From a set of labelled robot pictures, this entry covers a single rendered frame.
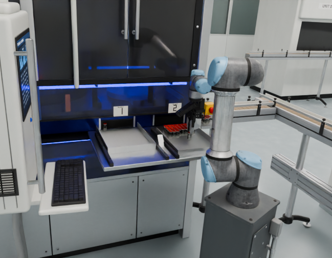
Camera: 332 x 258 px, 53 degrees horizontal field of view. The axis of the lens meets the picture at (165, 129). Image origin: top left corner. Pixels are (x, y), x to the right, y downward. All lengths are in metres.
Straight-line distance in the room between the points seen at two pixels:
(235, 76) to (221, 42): 6.15
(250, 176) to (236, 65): 0.48
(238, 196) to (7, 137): 0.97
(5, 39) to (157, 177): 1.33
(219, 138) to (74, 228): 1.21
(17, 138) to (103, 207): 1.02
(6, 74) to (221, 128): 0.83
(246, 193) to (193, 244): 1.10
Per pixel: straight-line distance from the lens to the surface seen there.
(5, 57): 1.25
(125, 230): 2.35
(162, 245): 2.51
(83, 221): 2.23
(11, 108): 1.29
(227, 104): 1.36
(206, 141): 1.94
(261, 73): 1.39
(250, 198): 1.54
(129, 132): 2.00
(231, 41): 7.62
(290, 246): 2.75
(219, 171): 1.43
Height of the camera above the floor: 1.62
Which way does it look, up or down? 21 degrees down
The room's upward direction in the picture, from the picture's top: 4 degrees clockwise
